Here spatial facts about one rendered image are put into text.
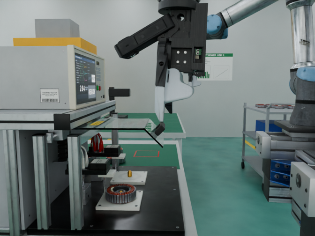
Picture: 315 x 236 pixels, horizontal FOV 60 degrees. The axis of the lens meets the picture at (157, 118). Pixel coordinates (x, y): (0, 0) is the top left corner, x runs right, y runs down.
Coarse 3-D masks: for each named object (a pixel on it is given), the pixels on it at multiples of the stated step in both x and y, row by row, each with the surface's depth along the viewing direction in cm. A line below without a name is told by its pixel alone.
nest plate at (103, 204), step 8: (104, 192) 105; (136, 192) 105; (104, 200) 98; (136, 200) 98; (96, 208) 93; (104, 208) 93; (112, 208) 93; (120, 208) 93; (128, 208) 93; (136, 208) 92
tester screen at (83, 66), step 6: (78, 60) 91; (84, 60) 98; (90, 60) 106; (78, 66) 91; (84, 66) 98; (90, 66) 106; (78, 72) 91; (84, 72) 98; (90, 72) 106; (78, 78) 91; (84, 78) 98; (78, 84) 91; (84, 84) 98; (90, 84) 106; (78, 90) 91
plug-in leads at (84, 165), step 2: (82, 146) 99; (84, 148) 98; (82, 152) 95; (86, 152) 98; (82, 154) 95; (86, 154) 98; (82, 156) 95; (86, 156) 98; (82, 158) 95; (86, 158) 98; (82, 160) 96; (86, 160) 98; (88, 160) 101; (82, 162) 96; (84, 162) 96; (86, 162) 98; (88, 162) 101; (82, 164) 96; (84, 164) 96; (86, 164) 98; (88, 164) 101; (82, 166) 96; (84, 166) 96; (86, 166) 98; (82, 168) 96; (84, 168) 96
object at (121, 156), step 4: (104, 148) 120; (108, 148) 120; (112, 148) 120; (116, 148) 119; (88, 152) 121; (92, 152) 121; (96, 152) 121; (104, 152) 120; (108, 152) 120; (112, 152) 120; (116, 152) 120; (120, 152) 125; (88, 156) 120; (92, 156) 120; (96, 156) 120; (100, 156) 120; (104, 156) 120; (108, 156) 120; (112, 156) 120; (116, 156) 120; (120, 156) 120; (124, 156) 122
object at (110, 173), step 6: (90, 162) 97; (96, 162) 97; (102, 162) 97; (108, 162) 99; (90, 168) 96; (96, 168) 96; (102, 168) 96; (108, 168) 99; (66, 174) 96; (84, 174) 96; (90, 174) 96; (96, 174) 96; (102, 174) 96; (108, 174) 96; (114, 174) 99
